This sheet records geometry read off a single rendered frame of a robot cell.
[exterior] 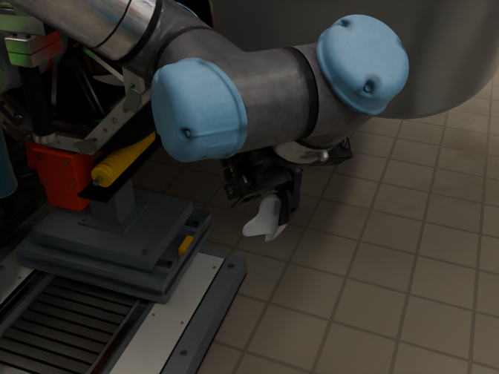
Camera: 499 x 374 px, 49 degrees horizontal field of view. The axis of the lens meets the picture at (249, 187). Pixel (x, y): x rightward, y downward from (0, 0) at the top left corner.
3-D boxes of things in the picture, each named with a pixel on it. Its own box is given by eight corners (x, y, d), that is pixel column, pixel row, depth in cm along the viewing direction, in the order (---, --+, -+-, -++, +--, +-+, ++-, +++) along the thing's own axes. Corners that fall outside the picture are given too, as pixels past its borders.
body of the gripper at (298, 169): (206, 153, 65) (236, 109, 54) (268, 136, 68) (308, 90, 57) (229, 213, 63) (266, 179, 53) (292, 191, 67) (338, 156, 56)
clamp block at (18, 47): (64, 50, 103) (59, 22, 100) (33, 68, 96) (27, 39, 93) (41, 47, 104) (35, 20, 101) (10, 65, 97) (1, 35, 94)
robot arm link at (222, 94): (138, 122, 48) (250, 102, 52) (185, 188, 40) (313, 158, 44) (131, 34, 44) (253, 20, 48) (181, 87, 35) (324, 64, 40)
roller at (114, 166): (161, 139, 160) (159, 122, 156) (107, 195, 137) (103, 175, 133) (143, 136, 161) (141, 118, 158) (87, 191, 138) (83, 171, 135)
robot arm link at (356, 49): (305, 11, 41) (396, 1, 44) (255, 82, 50) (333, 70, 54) (343, 107, 39) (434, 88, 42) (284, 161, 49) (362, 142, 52)
